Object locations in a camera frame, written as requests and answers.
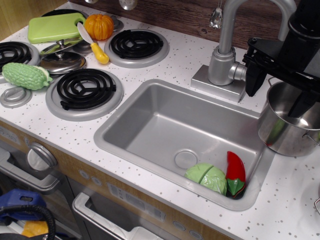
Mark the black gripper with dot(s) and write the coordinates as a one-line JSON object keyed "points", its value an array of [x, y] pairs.
{"points": [[297, 64]]}

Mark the stainless steel pot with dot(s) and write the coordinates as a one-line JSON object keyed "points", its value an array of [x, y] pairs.
{"points": [[289, 136]]}

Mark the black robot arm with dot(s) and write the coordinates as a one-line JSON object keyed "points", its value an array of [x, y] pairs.
{"points": [[304, 25]]}

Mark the grey toy sink basin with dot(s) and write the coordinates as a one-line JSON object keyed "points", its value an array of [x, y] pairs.
{"points": [[166, 129]]}

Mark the small steel pot lid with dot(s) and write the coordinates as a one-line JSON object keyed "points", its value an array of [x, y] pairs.
{"points": [[60, 45]]}

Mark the large steel pot lid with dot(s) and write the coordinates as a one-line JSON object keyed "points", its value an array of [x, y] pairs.
{"points": [[62, 62]]}

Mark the silver toy faucet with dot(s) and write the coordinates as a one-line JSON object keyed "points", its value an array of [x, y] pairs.
{"points": [[224, 76]]}

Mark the hanging clear utensil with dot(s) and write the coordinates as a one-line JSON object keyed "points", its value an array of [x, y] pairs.
{"points": [[216, 17]]}

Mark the red toy chili pepper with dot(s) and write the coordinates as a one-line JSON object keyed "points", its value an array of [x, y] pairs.
{"points": [[235, 174]]}

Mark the green toy cabbage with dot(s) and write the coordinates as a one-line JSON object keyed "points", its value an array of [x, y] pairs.
{"points": [[208, 176]]}

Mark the back right stove burner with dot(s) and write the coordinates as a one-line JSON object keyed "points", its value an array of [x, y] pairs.
{"points": [[136, 48]]}

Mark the stove burner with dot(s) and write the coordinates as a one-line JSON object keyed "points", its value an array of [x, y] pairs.
{"points": [[84, 95], [18, 52], [136, 48]]}

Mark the hanging silver spoon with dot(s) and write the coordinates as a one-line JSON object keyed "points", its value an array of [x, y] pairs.
{"points": [[128, 5]]}

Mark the grey stove knob back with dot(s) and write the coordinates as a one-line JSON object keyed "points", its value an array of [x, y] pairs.
{"points": [[118, 25]]}

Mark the grey stove knob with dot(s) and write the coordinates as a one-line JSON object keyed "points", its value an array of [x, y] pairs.
{"points": [[15, 97], [118, 25]]}

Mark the orange toy pumpkin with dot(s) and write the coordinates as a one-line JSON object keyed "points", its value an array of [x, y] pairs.
{"points": [[99, 27]]}

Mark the front right stove burner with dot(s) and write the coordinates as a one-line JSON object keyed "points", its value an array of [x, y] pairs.
{"points": [[84, 95]]}

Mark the green cutting board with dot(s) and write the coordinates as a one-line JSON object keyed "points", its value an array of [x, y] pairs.
{"points": [[54, 28]]}

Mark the green toy bitter gourd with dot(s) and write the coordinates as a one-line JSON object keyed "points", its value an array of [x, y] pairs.
{"points": [[26, 76]]}

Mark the silver oven dial knob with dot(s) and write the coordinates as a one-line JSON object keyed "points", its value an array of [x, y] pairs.
{"points": [[40, 158]]}

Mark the grey stove knob front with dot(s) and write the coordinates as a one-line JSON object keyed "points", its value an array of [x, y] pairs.
{"points": [[15, 97]]}

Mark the left stove burner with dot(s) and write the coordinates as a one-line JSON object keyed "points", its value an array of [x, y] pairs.
{"points": [[18, 52]]}

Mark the yellow cloth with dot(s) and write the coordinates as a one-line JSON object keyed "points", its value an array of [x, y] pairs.
{"points": [[35, 228]]}

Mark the blue plastic object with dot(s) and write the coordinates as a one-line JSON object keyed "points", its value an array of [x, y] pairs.
{"points": [[20, 197]]}

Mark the yellow handled toy knife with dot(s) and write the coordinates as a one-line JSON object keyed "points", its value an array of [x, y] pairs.
{"points": [[99, 54]]}

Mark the silver dishwasher door handle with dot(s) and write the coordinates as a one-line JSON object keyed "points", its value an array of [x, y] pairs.
{"points": [[110, 228]]}

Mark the grey oven door handle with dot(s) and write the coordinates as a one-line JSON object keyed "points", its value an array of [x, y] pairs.
{"points": [[45, 185]]}

